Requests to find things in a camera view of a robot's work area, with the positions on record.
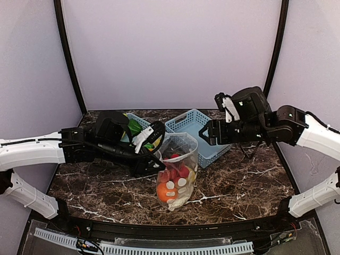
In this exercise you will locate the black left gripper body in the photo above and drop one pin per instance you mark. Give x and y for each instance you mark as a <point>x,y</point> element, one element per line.
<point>145,168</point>

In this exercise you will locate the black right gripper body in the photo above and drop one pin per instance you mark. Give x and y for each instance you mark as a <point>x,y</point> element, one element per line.
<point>213,132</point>

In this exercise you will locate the red toy strawberry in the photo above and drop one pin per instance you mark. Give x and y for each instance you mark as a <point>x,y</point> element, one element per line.
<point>177,170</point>

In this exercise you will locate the clear dotted zip top bag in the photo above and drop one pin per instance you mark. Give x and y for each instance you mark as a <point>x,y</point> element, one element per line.
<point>175,184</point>

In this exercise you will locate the orange toy fruit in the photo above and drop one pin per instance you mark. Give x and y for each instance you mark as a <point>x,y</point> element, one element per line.
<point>164,193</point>

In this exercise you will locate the white toy radish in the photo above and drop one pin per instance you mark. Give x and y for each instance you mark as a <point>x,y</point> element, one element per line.
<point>182,196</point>

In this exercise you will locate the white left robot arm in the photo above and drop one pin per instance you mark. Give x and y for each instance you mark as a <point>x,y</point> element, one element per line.
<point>110,138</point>

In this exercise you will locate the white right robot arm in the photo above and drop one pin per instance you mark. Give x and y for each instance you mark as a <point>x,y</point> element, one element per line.
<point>249,118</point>

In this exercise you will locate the large blue perforated basket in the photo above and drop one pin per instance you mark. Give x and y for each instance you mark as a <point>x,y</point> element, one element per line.
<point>192,122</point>

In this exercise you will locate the green toy pepper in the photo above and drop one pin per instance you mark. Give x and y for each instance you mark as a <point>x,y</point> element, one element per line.
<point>135,127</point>

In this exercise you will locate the small blue perforated basket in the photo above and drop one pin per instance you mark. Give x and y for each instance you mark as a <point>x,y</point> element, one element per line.
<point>143,122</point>

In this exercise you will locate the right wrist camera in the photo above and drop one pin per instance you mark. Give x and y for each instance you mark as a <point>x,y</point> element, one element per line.
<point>225,104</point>

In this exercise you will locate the black front table rail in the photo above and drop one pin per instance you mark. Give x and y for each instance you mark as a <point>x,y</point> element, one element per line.
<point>247,229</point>

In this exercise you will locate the white slotted cable duct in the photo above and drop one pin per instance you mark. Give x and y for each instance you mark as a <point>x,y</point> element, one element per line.
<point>130,246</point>

